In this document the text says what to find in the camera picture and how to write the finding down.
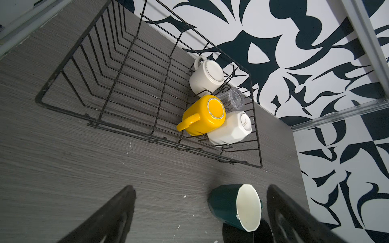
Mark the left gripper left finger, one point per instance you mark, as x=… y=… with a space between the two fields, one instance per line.
x=109 y=224

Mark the dark green mug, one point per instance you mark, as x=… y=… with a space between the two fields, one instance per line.
x=237 y=205

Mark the white mug red inside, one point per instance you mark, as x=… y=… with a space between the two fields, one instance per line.
x=207 y=77

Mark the black wire dish rack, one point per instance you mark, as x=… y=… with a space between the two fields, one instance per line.
x=129 y=74

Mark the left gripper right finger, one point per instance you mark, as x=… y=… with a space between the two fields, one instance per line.
x=290 y=223

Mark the yellow mug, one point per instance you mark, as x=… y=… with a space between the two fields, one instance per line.
x=204 y=116

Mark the clear glass cup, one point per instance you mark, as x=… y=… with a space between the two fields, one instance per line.
x=233 y=99

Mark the cream white mug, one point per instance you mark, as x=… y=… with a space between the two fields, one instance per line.
x=236 y=127

